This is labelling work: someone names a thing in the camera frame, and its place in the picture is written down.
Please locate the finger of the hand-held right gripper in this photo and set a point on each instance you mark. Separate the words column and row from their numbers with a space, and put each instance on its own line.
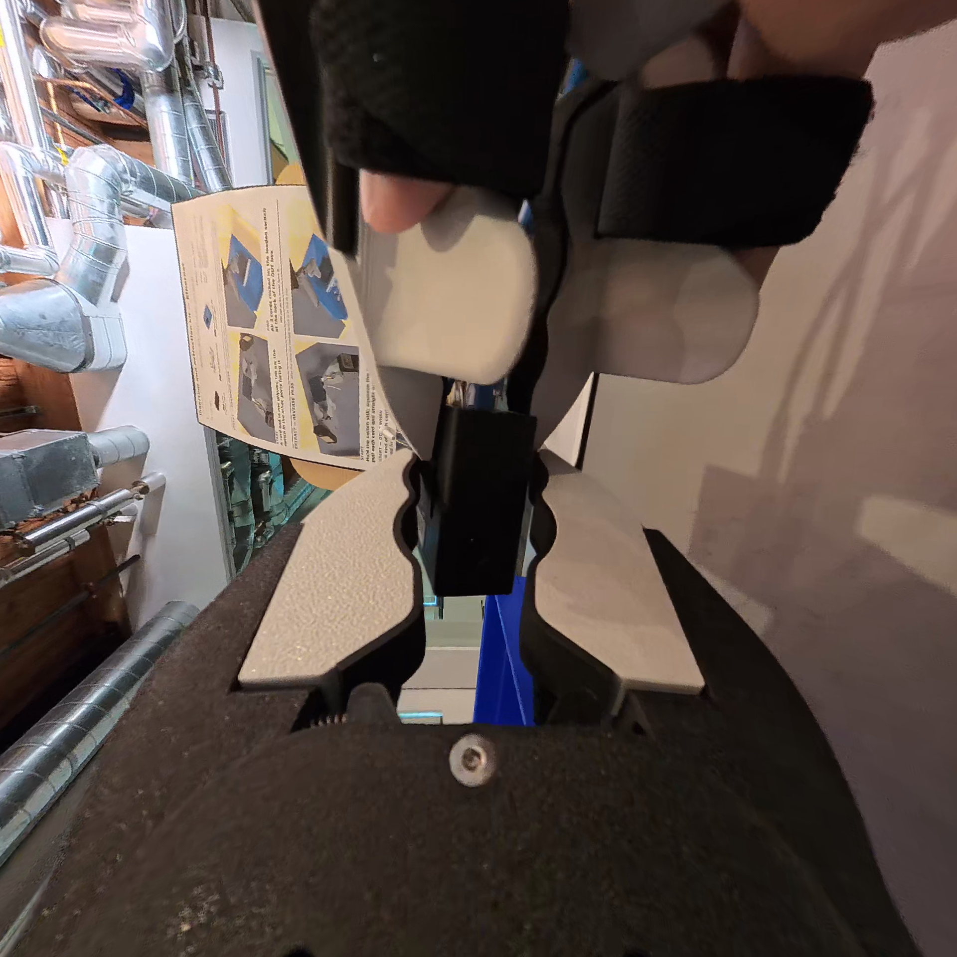
column 572, row 419
column 415, row 411

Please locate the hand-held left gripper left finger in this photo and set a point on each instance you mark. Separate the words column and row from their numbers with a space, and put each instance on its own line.
column 329, row 590

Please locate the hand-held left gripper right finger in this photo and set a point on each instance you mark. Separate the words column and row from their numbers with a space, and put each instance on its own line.
column 605, row 598

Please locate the black network switch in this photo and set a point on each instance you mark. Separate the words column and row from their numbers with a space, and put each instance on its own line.
column 478, row 508

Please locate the person's right hand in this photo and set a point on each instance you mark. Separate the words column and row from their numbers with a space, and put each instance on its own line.
column 807, row 37

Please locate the blue plastic bin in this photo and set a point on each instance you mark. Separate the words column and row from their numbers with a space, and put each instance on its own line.
column 501, row 658

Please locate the instruction sheet board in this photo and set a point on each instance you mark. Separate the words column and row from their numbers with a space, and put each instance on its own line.
column 247, row 299

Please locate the metal rod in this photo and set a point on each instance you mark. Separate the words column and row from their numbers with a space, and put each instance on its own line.
column 82, row 514

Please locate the silver spiral duct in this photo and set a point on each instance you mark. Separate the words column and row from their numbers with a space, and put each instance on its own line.
column 75, row 725

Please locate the grey metal duct box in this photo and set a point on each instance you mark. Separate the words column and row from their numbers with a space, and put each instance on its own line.
column 45, row 471

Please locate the silver air duct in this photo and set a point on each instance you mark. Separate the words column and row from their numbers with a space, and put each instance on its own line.
column 90, row 224

